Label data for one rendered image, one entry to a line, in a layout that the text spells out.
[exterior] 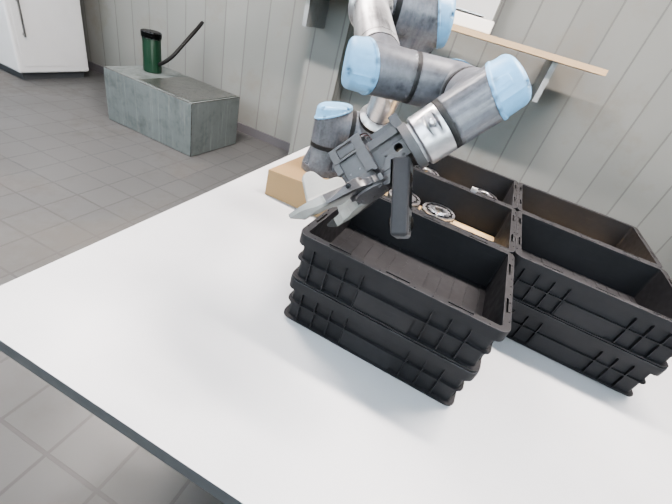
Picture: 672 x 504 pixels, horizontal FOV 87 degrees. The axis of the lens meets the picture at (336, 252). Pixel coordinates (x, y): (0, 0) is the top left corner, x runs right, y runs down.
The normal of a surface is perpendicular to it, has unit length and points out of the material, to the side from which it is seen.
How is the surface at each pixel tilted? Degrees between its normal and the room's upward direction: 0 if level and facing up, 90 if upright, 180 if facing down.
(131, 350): 0
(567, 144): 90
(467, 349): 90
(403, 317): 90
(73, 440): 0
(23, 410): 0
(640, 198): 90
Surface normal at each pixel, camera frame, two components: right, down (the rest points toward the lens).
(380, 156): -0.35, -0.01
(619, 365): -0.42, 0.44
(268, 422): 0.24, -0.79
